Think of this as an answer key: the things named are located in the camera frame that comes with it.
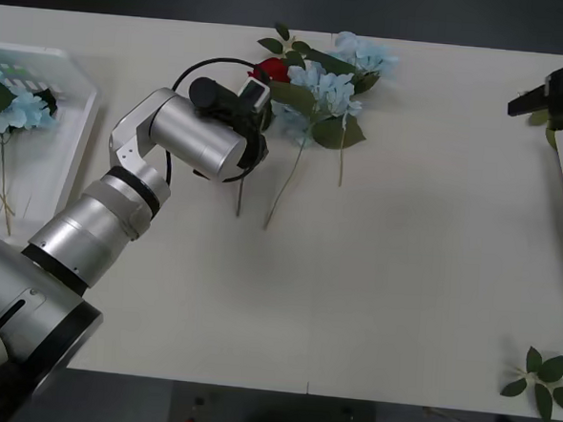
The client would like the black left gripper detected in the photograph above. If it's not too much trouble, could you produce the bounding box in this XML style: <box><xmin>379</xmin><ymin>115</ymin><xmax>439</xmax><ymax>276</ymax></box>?
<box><xmin>212</xmin><ymin>102</ymin><xmax>274</xmax><ymax>170</ymax></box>

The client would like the red artificial rose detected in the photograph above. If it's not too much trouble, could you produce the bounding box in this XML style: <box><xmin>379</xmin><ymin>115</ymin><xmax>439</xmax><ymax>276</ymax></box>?
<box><xmin>235</xmin><ymin>53</ymin><xmax>293</xmax><ymax>221</ymax></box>

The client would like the dark robot base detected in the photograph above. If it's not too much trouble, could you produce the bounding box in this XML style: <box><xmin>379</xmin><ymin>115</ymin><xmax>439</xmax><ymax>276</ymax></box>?
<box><xmin>167</xmin><ymin>380</ymin><xmax>380</xmax><ymax>422</ymax></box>

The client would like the loose green leaf twig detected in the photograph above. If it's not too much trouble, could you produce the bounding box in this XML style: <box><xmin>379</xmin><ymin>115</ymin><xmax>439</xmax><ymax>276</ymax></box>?
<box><xmin>527</xmin><ymin>107</ymin><xmax>561</xmax><ymax>151</ymax></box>
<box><xmin>255</xmin><ymin>21</ymin><xmax>313</xmax><ymax>72</ymax></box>
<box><xmin>497</xmin><ymin>343</ymin><xmax>563</xmax><ymax>422</ymax></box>

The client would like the shallow white slotted box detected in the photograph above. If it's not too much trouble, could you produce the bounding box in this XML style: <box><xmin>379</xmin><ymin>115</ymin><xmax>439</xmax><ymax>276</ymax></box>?
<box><xmin>0</xmin><ymin>41</ymin><xmax>106</xmax><ymax>242</ymax></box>

